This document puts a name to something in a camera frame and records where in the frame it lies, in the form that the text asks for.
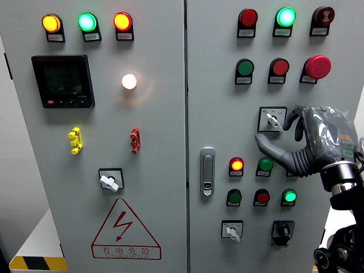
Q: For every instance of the small label plate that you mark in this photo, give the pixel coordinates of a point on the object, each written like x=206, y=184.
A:
x=309, y=79
x=282, y=32
x=263, y=173
x=92, y=36
x=277, y=80
x=246, y=33
x=125, y=36
x=320, y=31
x=244, y=80
x=55, y=37
x=236, y=173

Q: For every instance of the large red stop button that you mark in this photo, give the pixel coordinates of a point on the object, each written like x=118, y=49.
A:
x=318, y=66

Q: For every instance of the small green lit lamp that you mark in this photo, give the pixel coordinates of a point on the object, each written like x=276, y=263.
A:
x=289, y=196

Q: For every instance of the large red push button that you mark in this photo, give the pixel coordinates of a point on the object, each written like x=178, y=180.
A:
x=280, y=67

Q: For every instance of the small red push button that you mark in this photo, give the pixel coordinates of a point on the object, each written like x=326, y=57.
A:
x=262, y=197

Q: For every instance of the small red lit lamp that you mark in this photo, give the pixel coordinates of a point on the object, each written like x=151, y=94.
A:
x=236, y=164

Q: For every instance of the black door hinge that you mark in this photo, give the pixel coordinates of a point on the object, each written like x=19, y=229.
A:
x=323, y=236
x=8, y=66
x=62, y=250

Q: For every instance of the large green push button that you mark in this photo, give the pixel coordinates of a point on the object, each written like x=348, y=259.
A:
x=245, y=67

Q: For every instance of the grey cabinet door with lock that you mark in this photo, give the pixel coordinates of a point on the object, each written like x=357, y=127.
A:
x=221, y=113

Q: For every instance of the dark red buzzer lamp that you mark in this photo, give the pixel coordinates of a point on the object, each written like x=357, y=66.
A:
x=324, y=14

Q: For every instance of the large green lit lamp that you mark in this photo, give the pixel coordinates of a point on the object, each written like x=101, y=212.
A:
x=87, y=22
x=286, y=17

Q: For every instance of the silver door lock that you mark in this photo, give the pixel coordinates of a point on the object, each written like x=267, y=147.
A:
x=207, y=170

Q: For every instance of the large red unlit lamp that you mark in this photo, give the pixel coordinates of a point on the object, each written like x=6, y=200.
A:
x=248, y=17

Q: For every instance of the grey cabinet door with display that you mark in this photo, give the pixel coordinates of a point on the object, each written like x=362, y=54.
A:
x=159, y=128

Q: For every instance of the white lamp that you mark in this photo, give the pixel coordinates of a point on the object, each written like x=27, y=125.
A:
x=129, y=81

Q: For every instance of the red lit round lamp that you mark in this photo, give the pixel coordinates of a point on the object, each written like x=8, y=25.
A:
x=122, y=21

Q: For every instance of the red warning triangle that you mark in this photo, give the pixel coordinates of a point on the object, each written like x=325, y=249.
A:
x=105, y=239

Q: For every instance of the black display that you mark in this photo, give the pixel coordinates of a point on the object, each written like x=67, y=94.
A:
x=63, y=81

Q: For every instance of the yellow round lamp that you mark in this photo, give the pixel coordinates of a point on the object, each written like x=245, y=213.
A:
x=51, y=23

